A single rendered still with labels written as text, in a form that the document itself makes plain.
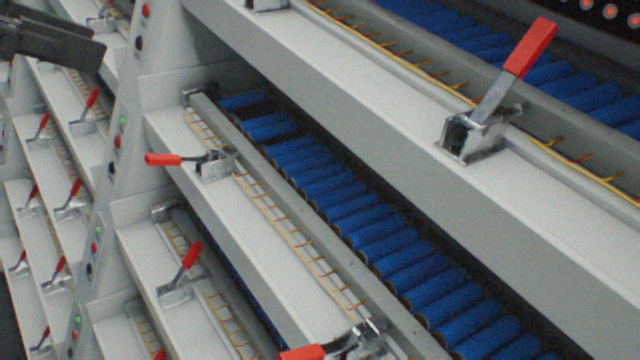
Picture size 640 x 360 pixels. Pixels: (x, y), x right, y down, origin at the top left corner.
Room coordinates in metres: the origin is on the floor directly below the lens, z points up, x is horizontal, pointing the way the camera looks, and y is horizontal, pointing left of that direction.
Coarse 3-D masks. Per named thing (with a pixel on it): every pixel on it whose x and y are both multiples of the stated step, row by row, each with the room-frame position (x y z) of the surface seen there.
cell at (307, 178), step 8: (320, 168) 0.52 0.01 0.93; (328, 168) 0.52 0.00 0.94; (336, 168) 0.53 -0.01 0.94; (296, 176) 0.50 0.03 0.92; (304, 176) 0.50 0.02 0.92; (312, 176) 0.50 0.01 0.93; (320, 176) 0.51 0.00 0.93; (328, 176) 0.52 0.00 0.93; (296, 184) 0.49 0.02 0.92; (304, 184) 0.49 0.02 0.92
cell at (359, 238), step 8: (392, 216) 0.46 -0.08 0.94; (400, 216) 0.46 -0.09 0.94; (376, 224) 0.45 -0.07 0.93; (384, 224) 0.45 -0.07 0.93; (392, 224) 0.45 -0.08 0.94; (400, 224) 0.46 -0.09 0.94; (352, 232) 0.43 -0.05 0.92; (360, 232) 0.43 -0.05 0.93; (368, 232) 0.43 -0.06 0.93; (376, 232) 0.44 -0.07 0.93; (384, 232) 0.44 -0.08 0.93; (392, 232) 0.45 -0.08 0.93; (352, 240) 0.42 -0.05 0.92; (360, 240) 0.42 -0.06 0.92; (368, 240) 0.43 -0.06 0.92
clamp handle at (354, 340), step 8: (352, 336) 0.32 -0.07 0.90; (360, 336) 0.31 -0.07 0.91; (312, 344) 0.29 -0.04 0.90; (320, 344) 0.29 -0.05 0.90; (328, 344) 0.30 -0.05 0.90; (336, 344) 0.30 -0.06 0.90; (344, 344) 0.30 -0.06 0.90; (352, 344) 0.31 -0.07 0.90; (288, 352) 0.27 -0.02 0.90; (296, 352) 0.28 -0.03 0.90; (304, 352) 0.28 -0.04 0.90; (312, 352) 0.28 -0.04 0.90; (320, 352) 0.28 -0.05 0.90; (328, 352) 0.29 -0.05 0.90; (336, 352) 0.29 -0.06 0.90
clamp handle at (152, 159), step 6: (144, 156) 0.45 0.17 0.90; (150, 156) 0.45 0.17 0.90; (156, 156) 0.45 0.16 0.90; (162, 156) 0.46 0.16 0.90; (168, 156) 0.46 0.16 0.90; (174, 156) 0.47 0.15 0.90; (180, 156) 0.48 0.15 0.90; (186, 156) 0.48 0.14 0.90; (192, 156) 0.49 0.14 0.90; (198, 156) 0.49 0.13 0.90; (210, 156) 0.49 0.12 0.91; (150, 162) 0.44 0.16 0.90; (156, 162) 0.45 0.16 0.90; (162, 162) 0.45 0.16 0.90; (168, 162) 0.46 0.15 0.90; (174, 162) 0.46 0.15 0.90; (180, 162) 0.47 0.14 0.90; (186, 162) 0.47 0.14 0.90; (192, 162) 0.48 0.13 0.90; (198, 162) 0.48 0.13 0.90; (204, 162) 0.49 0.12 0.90
